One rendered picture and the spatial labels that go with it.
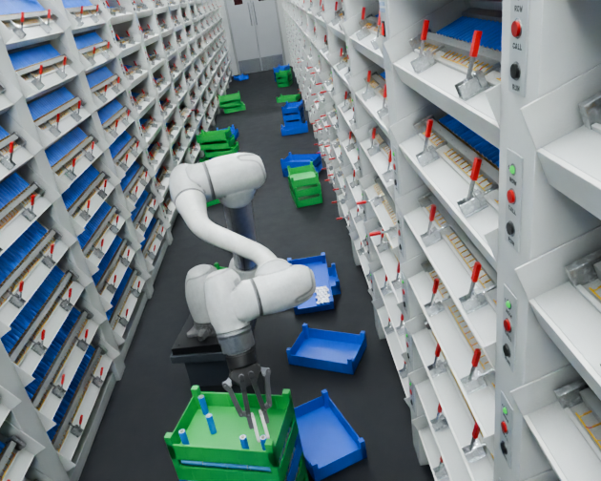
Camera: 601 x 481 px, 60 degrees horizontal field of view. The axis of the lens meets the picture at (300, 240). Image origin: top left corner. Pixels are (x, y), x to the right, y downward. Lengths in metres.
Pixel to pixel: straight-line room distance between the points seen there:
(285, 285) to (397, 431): 0.89
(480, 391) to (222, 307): 0.62
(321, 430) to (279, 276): 0.87
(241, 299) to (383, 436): 0.92
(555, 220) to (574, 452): 0.29
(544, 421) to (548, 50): 0.47
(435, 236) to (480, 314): 0.29
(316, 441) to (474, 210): 1.33
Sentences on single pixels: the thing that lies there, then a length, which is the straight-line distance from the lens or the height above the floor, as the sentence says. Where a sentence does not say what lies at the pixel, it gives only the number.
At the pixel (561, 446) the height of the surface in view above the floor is 0.93.
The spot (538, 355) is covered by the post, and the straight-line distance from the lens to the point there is 0.76.
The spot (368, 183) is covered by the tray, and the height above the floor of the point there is 0.75.
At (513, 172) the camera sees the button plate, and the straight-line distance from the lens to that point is 0.67.
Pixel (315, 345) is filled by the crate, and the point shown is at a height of 0.00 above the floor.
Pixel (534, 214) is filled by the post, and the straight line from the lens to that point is 0.65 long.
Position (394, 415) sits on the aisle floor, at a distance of 2.10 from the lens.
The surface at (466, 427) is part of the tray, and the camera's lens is 1.30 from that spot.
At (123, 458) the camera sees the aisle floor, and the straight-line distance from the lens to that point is 2.24.
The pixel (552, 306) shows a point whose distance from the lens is 0.68.
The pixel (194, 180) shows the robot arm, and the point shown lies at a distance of 1.73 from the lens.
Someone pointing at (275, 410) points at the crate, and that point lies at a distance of 1.60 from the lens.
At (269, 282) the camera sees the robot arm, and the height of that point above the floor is 0.83.
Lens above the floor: 1.49
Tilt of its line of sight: 26 degrees down
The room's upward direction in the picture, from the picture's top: 9 degrees counter-clockwise
